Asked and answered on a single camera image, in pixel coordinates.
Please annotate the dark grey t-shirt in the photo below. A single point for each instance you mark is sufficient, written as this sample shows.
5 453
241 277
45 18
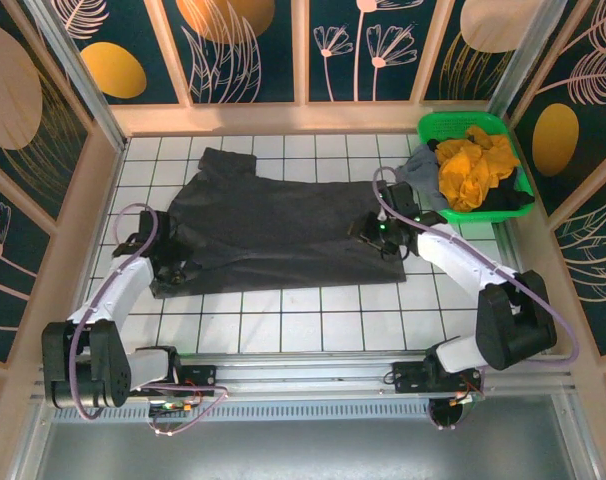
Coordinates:
283 225

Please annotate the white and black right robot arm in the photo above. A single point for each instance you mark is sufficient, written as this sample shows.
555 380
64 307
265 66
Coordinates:
453 255

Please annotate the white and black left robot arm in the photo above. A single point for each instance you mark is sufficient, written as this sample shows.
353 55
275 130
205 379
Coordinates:
128 280

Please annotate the blue-grey t-shirt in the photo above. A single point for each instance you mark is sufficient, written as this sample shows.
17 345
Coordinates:
423 172

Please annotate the yellow t-shirt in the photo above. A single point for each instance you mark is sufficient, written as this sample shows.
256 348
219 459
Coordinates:
470 170

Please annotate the black t-shirt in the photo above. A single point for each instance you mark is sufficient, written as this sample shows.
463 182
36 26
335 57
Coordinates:
508 197

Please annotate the green plastic basket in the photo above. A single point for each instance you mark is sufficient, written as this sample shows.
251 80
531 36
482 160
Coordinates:
453 122

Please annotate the grey metal sheet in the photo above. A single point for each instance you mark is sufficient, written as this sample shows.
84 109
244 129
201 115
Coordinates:
303 450

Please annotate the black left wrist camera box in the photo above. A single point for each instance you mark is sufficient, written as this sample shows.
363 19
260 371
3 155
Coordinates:
152 224

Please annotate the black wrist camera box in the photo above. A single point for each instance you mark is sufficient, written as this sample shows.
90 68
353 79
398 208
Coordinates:
152 224
401 196

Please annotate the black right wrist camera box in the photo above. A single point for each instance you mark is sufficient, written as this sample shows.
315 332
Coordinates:
401 196

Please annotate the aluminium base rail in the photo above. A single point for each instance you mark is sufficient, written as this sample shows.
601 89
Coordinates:
303 375

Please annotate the aluminium frame post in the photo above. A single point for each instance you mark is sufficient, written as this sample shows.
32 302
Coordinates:
83 75
525 55

